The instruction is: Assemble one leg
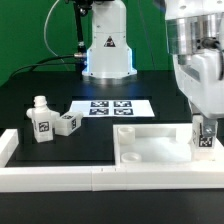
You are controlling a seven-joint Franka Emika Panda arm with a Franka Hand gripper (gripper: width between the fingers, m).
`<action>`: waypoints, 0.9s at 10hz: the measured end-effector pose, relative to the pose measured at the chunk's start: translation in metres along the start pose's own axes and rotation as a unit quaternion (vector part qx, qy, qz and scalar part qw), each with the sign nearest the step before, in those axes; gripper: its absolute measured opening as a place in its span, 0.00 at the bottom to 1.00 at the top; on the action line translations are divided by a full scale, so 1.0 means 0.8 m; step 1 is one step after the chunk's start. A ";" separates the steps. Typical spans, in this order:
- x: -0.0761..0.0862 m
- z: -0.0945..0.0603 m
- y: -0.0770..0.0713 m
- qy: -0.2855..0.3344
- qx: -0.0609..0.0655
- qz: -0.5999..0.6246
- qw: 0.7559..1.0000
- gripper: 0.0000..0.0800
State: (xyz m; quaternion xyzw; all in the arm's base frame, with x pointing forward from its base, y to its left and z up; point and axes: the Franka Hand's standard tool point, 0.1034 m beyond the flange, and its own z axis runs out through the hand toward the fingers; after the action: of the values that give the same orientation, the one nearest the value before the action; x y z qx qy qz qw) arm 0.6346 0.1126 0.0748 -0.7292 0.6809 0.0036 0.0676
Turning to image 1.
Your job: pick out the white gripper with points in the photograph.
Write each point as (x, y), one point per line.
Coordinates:
(199, 82)

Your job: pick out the white U-shaped fence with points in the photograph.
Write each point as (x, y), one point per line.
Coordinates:
(190, 175)

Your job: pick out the white square tabletop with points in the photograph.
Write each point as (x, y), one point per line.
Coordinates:
(160, 143)

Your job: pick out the white sheet with tags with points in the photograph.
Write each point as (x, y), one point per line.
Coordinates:
(113, 108)

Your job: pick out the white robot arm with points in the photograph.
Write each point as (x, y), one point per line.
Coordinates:
(195, 39)

